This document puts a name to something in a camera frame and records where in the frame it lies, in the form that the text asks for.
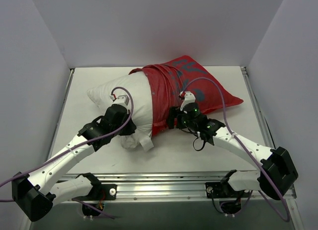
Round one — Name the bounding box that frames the aluminium mounting rail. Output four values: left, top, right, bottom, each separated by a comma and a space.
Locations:
27, 174, 296, 205

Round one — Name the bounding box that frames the red printed pillowcase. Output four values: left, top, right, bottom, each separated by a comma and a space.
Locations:
130, 55, 243, 135

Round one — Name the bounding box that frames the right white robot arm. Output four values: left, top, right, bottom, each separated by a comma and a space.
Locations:
166, 102, 299, 200

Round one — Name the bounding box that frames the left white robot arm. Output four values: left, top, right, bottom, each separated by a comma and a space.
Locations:
10, 103, 136, 222

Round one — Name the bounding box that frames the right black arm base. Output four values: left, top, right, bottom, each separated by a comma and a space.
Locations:
205, 182, 239, 199

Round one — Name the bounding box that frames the white pillow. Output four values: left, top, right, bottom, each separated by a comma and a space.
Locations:
87, 72, 154, 152

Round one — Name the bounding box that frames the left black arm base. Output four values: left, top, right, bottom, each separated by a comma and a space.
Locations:
76, 183, 117, 201

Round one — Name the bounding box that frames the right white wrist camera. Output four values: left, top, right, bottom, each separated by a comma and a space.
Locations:
180, 91, 196, 113

